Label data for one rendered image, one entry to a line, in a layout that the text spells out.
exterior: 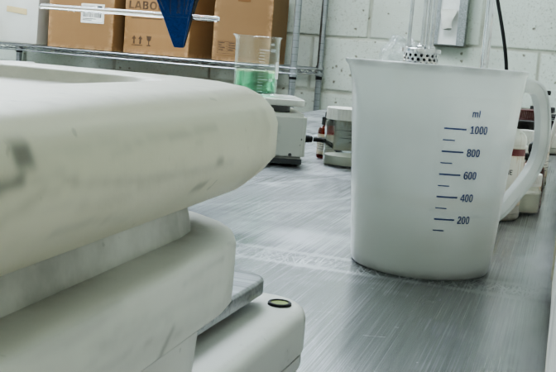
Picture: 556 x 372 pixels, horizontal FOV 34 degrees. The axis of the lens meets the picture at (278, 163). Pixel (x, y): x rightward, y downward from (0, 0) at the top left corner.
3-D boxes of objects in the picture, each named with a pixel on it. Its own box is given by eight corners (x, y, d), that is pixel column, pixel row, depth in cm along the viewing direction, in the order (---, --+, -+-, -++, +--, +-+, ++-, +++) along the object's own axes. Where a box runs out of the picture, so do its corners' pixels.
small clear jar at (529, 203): (509, 214, 95) (514, 174, 95) (496, 207, 99) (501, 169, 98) (544, 217, 96) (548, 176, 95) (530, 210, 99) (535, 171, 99)
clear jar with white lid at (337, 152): (359, 170, 122) (364, 111, 121) (316, 164, 124) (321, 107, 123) (370, 166, 128) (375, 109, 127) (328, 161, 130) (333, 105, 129)
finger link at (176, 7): (147, -22, 95) (204, -18, 94) (155, -19, 98) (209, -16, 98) (144, 45, 96) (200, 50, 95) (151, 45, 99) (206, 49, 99)
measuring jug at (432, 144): (484, 242, 79) (503, 69, 77) (589, 281, 67) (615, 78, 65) (290, 245, 72) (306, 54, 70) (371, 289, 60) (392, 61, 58)
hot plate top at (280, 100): (214, 101, 119) (215, 93, 118) (211, 95, 130) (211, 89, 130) (305, 107, 120) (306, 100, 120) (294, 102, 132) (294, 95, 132)
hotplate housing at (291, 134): (150, 158, 118) (155, 96, 117) (153, 146, 131) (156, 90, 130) (320, 169, 121) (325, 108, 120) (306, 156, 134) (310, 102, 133)
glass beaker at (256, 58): (263, 96, 130) (268, 36, 129) (285, 100, 124) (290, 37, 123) (219, 94, 126) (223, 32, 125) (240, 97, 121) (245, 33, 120)
